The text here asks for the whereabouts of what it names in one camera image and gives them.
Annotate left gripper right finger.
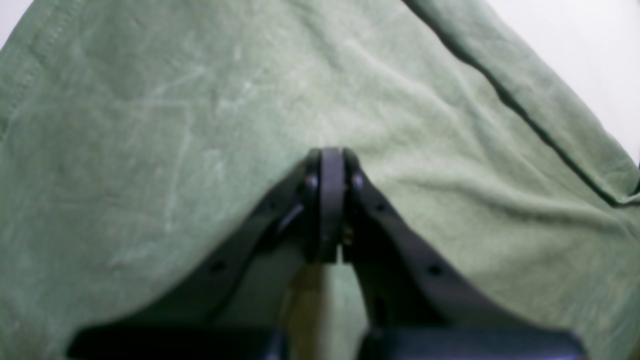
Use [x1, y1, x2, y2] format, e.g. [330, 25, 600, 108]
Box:
[338, 148, 586, 360]

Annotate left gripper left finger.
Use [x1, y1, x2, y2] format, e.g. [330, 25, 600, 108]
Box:
[67, 148, 333, 360]

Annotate green t-shirt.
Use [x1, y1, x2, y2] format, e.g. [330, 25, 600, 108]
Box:
[1, 0, 639, 360]

